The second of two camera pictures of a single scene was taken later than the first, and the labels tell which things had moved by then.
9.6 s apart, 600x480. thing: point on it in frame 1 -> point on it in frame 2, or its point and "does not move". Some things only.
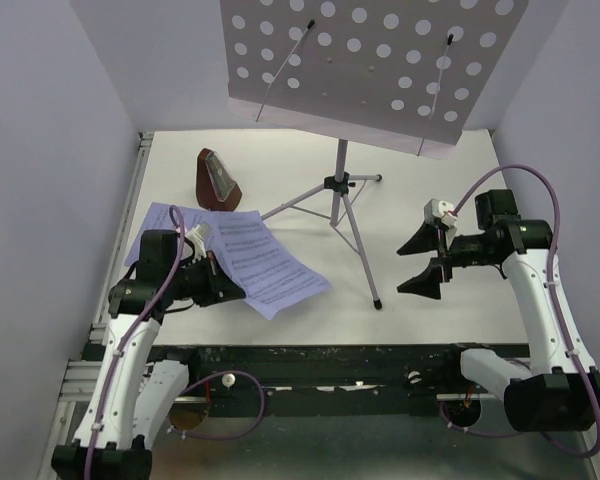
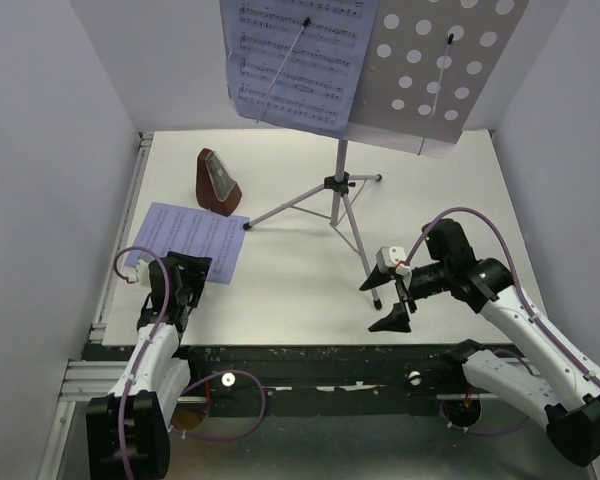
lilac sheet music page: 270,275 -> 298,63
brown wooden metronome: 216,187 does not move
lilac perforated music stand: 401,75 does not move
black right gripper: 428,239 -> 398,318
